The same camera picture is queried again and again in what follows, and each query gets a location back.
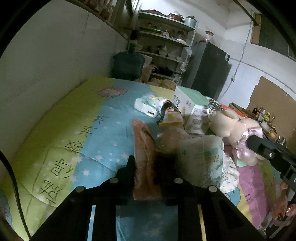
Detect pink towel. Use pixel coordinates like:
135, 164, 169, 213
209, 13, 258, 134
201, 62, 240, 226
132, 119, 192, 201

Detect white floral cloth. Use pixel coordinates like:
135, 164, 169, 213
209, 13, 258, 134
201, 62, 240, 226
220, 153, 239, 193

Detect right hand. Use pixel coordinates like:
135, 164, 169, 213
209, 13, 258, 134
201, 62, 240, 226
272, 182, 295, 227

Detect kitchen counter with bottles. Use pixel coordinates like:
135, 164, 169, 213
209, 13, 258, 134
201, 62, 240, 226
228, 102, 287, 146

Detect colourful cartoon play mat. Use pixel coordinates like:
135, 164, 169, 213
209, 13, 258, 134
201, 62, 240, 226
1, 77, 276, 240

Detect mint green carton box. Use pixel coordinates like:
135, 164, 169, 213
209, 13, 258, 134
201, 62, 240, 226
172, 86, 209, 135

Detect dark grey refrigerator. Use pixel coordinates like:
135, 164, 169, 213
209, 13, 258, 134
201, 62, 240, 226
181, 42, 231, 100

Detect small white tissue pack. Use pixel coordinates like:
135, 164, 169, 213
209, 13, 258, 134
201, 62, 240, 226
134, 92, 168, 118

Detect yellow dried food bag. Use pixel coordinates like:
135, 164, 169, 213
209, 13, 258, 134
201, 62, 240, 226
148, 78, 177, 90

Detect metal kitchen shelf rack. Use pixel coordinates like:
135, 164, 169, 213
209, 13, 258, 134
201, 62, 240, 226
134, 9, 197, 84

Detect green water jug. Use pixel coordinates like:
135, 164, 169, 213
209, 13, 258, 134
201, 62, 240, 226
111, 44, 145, 81

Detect cardboard wall sheets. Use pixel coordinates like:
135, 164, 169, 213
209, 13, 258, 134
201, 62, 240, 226
247, 76, 296, 145

